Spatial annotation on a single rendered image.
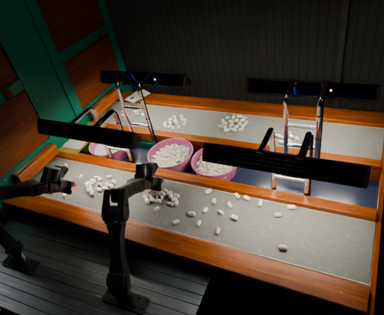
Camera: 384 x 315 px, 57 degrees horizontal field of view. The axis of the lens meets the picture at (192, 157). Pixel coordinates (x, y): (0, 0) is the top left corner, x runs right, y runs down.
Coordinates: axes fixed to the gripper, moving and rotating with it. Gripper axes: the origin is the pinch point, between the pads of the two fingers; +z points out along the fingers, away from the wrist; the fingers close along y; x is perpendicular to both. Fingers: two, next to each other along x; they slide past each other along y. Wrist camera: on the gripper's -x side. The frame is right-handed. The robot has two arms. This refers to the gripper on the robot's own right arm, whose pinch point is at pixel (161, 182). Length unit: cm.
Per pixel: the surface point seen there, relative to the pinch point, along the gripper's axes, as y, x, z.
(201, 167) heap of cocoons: -13.8, -10.5, 17.3
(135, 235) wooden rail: -5.6, 22.0, -26.6
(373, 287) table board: -101, 19, -18
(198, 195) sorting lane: -21.9, 2.4, 0.0
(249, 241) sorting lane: -54, 15, -14
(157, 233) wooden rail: -14.9, 19.4, -23.5
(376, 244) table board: -101, 6, -4
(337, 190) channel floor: -83, -10, 25
